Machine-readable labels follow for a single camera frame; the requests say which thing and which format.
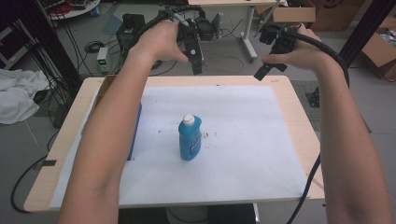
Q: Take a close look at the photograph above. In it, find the white desk leg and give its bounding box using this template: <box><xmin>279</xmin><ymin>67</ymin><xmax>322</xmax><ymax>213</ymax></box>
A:
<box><xmin>240</xmin><ymin>5</ymin><xmax>260</xmax><ymax>62</ymax></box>

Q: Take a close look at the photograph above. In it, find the person's left hand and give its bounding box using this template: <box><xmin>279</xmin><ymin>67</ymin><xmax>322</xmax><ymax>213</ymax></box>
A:
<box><xmin>128</xmin><ymin>20</ymin><xmax>191</xmax><ymax>65</ymax></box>

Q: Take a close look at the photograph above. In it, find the black floor cable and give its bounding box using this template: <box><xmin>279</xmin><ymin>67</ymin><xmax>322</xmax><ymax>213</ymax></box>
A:
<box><xmin>10</xmin><ymin>130</ymin><xmax>60</xmax><ymax>215</ymax></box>

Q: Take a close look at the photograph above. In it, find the person's right hand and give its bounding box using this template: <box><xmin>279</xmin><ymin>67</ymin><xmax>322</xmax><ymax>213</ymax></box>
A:
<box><xmin>261</xmin><ymin>23</ymin><xmax>332</xmax><ymax>75</ymax></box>

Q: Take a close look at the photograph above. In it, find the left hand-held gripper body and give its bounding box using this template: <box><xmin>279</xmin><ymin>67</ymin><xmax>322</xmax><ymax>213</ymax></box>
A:
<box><xmin>177</xmin><ymin>18</ymin><xmax>205</xmax><ymax>72</ymax></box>

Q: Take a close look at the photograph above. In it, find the large cardboard box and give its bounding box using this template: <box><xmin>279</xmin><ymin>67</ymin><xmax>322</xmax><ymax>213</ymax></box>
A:
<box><xmin>361</xmin><ymin>15</ymin><xmax>396</xmax><ymax>80</ymax></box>

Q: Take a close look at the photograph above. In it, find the white cloth pile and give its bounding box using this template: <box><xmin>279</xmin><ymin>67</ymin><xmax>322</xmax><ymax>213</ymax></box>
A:
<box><xmin>0</xmin><ymin>68</ymin><xmax>50</xmax><ymax>125</ymax></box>

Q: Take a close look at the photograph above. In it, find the blue detergent bottle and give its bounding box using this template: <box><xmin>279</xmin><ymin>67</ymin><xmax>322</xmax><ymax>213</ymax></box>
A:
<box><xmin>177</xmin><ymin>114</ymin><xmax>203</xmax><ymax>161</ymax></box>

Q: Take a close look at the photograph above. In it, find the black aluminium frame post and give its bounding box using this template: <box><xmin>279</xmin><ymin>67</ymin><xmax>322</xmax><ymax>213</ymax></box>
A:
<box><xmin>338</xmin><ymin>0</ymin><xmax>396</xmax><ymax>67</ymax></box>
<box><xmin>18</xmin><ymin>0</ymin><xmax>84</xmax><ymax>91</ymax></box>

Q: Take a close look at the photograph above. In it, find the black corrugated cable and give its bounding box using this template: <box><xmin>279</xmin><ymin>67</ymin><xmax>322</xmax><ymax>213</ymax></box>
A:
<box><xmin>132</xmin><ymin>5</ymin><xmax>207</xmax><ymax>48</ymax></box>
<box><xmin>284</xmin><ymin>30</ymin><xmax>350</xmax><ymax>224</ymax></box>

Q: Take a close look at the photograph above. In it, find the blue sponge block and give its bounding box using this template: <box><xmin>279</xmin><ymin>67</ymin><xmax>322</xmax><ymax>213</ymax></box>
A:
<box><xmin>126</xmin><ymin>102</ymin><xmax>143</xmax><ymax>161</ymax></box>

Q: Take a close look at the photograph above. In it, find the black equipment box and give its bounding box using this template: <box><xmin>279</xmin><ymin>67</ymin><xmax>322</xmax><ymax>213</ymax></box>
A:
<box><xmin>116</xmin><ymin>12</ymin><xmax>147</xmax><ymax>50</ymax></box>

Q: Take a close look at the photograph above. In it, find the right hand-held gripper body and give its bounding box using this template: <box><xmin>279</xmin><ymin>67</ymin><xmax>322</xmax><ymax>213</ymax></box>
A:
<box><xmin>259</xmin><ymin>23</ymin><xmax>301</xmax><ymax>73</ymax></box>

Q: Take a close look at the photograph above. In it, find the white paper sheet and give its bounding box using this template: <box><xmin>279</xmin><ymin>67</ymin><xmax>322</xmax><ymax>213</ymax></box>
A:
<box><xmin>49</xmin><ymin>85</ymin><xmax>312</xmax><ymax>209</ymax></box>

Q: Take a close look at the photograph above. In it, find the grey power supply unit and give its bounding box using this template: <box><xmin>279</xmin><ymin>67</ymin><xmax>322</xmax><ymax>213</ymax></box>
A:
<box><xmin>96</xmin><ymin>46</ymin><xmax>110</xmax><ymax>75</ymax></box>

